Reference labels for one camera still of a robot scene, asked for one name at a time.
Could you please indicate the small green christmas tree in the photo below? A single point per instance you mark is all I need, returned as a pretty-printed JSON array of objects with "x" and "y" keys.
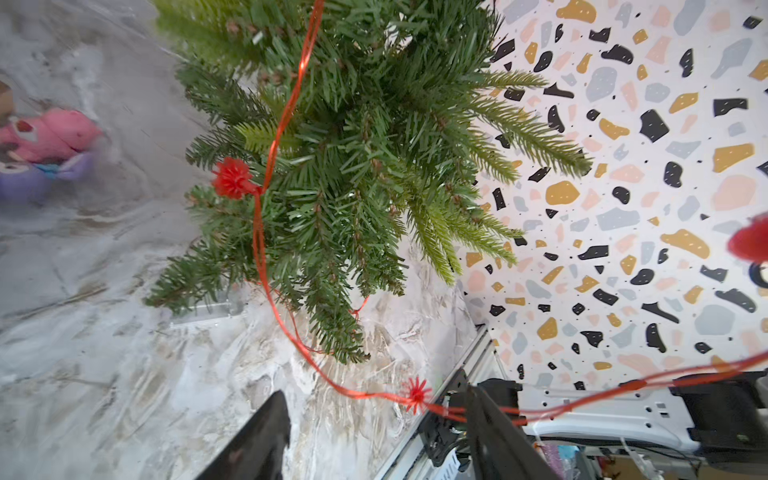
[{"x": 394, "y": 107}]

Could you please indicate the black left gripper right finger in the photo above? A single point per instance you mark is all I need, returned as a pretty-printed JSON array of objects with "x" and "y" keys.
[{"x": 498, "y": 448}]

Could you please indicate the clear plastic container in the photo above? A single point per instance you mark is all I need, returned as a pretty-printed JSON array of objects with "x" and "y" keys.
[{"x": 225, "y": 304}]

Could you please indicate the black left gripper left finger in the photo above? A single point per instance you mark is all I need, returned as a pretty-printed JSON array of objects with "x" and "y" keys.
[{"x": 256, "y": 451}]

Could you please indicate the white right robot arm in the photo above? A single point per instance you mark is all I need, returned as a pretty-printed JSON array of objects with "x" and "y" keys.
[{"x": 680, "y": 430}]

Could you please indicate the purple bunny toy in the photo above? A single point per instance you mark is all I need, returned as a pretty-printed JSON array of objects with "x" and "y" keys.
[{"x": 28, "y": 182}]

